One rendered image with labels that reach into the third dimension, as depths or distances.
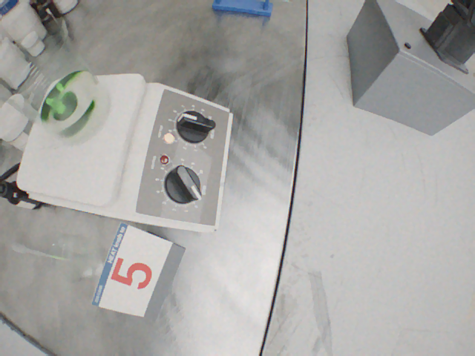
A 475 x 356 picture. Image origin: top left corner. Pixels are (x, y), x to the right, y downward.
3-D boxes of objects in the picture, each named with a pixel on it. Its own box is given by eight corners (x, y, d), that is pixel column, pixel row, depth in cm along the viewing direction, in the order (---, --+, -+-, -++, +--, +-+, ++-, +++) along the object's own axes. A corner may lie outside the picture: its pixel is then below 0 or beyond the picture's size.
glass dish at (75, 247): (79, 225, 23) (67, 223, 21) (105, 261, 22) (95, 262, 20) (55, 254, 22) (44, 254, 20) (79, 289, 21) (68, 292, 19)
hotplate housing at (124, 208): (232, 120, 27) (234, 77, 19) (219, 234, 24) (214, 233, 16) (76, 113, 27) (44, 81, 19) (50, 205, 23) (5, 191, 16)
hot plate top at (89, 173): (150, 78, 19) (147, 72, 18) (115, 210, 16) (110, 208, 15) (56, 83, 19) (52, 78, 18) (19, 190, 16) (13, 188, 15)
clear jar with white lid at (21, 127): (36, 123, 26) (3, 98, 19) (63, 118, 27) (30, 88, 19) (27, 160, 25) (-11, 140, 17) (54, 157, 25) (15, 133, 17)
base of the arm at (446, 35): (447, 42, 20) (468, 15, 14) (468, 75, 18) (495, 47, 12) (415, 27, 20) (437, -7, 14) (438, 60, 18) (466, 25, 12)
